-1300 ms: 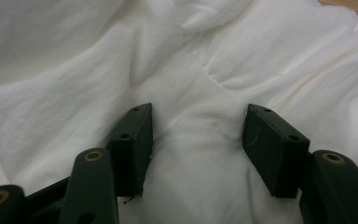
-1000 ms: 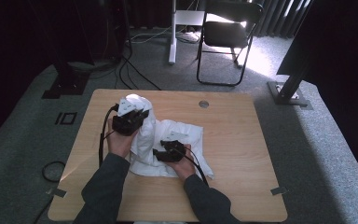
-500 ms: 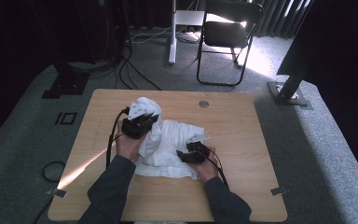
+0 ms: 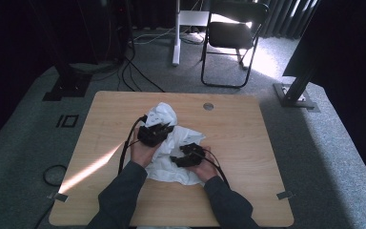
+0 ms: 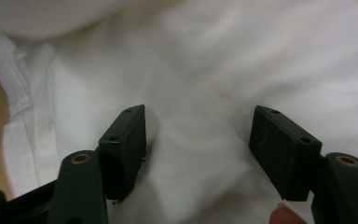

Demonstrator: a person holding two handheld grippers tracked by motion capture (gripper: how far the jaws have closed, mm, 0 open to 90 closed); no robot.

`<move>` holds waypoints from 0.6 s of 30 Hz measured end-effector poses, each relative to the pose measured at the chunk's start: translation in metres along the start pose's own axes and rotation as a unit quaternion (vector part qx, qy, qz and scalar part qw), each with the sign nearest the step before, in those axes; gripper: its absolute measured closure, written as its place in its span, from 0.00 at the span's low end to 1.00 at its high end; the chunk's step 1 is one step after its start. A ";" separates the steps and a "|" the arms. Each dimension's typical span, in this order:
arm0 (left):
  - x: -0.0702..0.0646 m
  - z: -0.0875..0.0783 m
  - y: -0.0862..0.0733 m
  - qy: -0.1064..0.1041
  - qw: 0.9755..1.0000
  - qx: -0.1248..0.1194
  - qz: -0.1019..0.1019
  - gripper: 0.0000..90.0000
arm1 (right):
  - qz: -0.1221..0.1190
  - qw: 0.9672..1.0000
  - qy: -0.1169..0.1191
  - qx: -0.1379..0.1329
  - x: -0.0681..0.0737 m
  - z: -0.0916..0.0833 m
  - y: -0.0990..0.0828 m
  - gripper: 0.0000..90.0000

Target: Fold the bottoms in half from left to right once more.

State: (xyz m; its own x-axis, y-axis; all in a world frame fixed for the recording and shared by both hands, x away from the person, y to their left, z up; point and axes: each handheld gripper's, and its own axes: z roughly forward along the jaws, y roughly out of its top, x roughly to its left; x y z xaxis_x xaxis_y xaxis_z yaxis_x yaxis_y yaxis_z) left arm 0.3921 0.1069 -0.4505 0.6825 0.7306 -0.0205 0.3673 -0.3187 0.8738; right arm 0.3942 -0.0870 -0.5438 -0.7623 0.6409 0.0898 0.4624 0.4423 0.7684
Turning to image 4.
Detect black stand with square base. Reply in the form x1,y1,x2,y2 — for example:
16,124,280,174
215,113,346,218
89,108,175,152
28,0,93,102

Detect person's right hand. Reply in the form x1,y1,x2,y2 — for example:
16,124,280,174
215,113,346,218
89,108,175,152
188,146,219,184

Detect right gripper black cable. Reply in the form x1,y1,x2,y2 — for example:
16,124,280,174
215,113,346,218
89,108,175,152
196,147,232,189

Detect grey tape piece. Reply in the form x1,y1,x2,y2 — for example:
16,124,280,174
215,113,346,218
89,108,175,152
275,190,295,200
47,191,70,203

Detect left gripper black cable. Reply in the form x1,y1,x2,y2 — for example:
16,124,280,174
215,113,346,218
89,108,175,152
117,114,149,176

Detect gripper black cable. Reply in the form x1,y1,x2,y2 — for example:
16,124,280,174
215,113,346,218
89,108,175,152
196,147,232,189
117,114,149,176

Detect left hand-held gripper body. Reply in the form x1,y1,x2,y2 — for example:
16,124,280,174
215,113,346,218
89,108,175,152
137,112,166,148

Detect white tiered skirt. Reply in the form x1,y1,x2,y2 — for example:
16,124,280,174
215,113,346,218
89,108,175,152
144,101,208,187

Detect black folding chair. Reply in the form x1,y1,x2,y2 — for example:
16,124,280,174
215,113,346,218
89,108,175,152
200,0,271,90

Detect white desk frame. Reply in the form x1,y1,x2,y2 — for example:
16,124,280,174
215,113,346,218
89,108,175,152
171,0,211,67

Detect black post with grey base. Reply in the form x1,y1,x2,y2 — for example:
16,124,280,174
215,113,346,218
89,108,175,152
273,61,320,113

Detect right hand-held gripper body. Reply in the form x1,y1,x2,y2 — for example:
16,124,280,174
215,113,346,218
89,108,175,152
180,134,208,167

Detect white floor cables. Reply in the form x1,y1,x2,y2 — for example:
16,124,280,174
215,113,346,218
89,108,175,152
130,25,205,46

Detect person's left hand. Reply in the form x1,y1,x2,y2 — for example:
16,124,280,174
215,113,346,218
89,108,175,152
131,128,163,168

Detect thin black floor cable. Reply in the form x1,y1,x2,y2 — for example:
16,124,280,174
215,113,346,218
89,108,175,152
32,199,57,229

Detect round black ring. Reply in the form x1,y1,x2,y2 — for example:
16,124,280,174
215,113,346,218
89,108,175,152
42,164,69,187

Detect grey pleated curtain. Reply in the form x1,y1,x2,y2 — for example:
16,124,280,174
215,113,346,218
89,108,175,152
260,0,318,40

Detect dark equipment rack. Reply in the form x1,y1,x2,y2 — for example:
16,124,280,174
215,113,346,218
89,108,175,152
72,0,133,68

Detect black floor cables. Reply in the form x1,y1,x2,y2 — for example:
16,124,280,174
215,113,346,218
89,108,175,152
116,0,167,94

